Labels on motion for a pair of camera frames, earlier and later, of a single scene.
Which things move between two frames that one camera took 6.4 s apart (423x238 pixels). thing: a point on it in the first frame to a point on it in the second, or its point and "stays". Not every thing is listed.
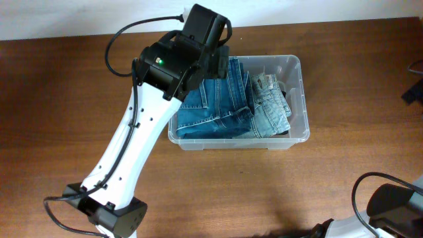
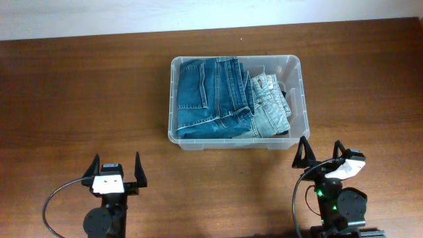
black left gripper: (221, 61) to (132, 188)
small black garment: (285, 132) stays
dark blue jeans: (219, 108) stays
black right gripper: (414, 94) to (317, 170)
